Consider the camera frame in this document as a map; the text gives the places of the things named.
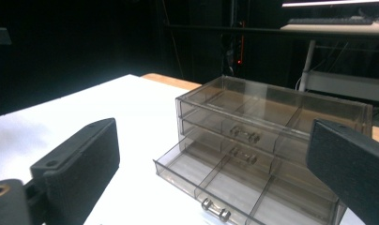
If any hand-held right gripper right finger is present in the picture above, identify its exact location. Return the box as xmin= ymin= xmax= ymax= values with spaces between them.
xmin=305 ymin=118 xmax=379 ymax=225

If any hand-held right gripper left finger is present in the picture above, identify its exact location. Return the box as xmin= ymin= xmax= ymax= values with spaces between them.
xmin=24 ymin=117 xmax=121 ymax=225

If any clear grey plastic drawer cabinet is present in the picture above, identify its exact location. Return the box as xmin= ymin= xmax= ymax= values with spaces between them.
xmin=174 ymin=74 xmax=374 ymax=176

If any clear grey plastic drawer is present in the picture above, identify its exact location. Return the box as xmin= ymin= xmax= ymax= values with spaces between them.
xmin=152 ymin=137 xmax=349 ymax=225
xmin=185 ymin=136 xmax=275 ymax=172
xmin=179 ymin=115 xmax=308 ymax=155

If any white desk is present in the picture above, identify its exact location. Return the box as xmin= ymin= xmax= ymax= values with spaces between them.
xmin=280 ymin=22 xmax=379 ymax=105

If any black metal stand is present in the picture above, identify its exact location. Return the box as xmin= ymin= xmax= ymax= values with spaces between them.
xmin=164 ymin=0 xmax=282 ymax=76

